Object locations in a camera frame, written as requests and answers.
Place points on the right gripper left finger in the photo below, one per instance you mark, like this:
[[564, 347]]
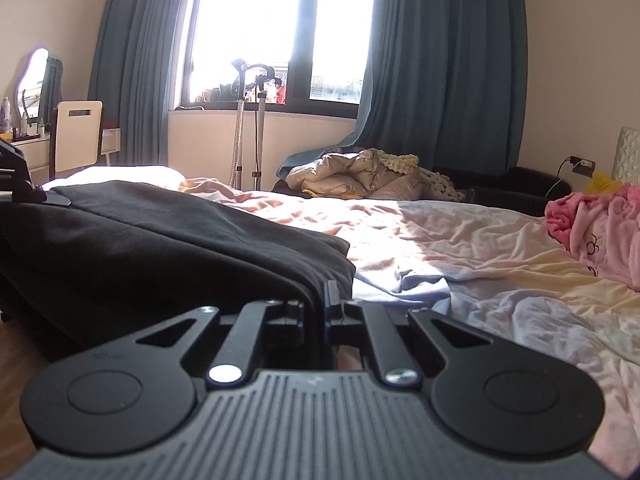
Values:
[[243, 349]]

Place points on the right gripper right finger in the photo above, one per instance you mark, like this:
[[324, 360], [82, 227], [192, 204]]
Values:
[[368, 327]]

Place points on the white dresser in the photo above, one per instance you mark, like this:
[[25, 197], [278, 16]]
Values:
[[36, 153]]

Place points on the white wooden chair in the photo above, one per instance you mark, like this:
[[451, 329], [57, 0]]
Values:
[[76, 136]]

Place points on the vanity mirror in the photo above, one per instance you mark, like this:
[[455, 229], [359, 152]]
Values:
[[39, 89]]

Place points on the small white side table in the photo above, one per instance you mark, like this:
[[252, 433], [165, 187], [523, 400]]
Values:
[[110, 144]]

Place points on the pastel bed sheet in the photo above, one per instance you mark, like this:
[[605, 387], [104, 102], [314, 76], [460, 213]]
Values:
[[505, 276]]

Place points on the beige quilted jacket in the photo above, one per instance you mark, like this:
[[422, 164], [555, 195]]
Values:
[[371, 174]]

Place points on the left blue curtain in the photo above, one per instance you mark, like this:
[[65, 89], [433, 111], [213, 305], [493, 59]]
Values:
[[132, 75]]

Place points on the blue curtain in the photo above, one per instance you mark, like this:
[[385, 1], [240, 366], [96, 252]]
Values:
[[446, 81], [132, 75]]

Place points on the pink fleece blanket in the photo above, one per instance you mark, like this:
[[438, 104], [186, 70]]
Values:
[[601, 231]]

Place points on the right blue curtain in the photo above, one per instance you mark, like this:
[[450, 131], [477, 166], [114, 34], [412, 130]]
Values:
[[446, 81]]

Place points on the yellow pillow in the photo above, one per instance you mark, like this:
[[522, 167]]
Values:
[[601, 184]]

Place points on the dark framed window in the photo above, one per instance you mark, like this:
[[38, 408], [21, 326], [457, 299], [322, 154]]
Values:
[[312, 53]]

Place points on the quilted white headboard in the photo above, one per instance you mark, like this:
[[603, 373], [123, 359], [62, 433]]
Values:
[[626, 165]]

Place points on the wall power outlet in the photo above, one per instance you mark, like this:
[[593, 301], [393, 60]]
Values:
[[582, 166]]

